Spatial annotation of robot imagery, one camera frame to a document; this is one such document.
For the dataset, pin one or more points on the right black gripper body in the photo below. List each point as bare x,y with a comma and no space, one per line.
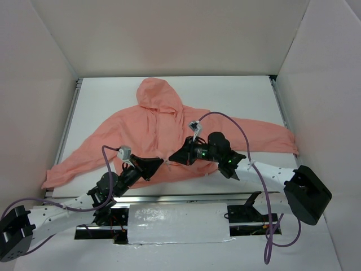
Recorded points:
189,152

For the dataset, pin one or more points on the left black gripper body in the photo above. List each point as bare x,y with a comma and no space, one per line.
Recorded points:
139,166

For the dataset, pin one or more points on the salmon pink hooded jacket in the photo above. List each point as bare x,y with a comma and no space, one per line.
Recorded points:
157,127

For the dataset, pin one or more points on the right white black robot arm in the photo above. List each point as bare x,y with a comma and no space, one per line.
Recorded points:
306,195

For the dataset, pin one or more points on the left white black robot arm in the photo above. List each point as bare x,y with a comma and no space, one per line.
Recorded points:
22,228

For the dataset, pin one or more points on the white foil covered panel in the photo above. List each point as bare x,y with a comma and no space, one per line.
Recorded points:
178,223

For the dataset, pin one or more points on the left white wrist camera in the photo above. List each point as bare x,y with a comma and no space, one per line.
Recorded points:
124,154

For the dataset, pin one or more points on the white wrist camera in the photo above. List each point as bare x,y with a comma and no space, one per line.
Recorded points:
196,127
124,154

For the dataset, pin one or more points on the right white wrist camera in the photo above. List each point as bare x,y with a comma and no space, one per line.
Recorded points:
196,127

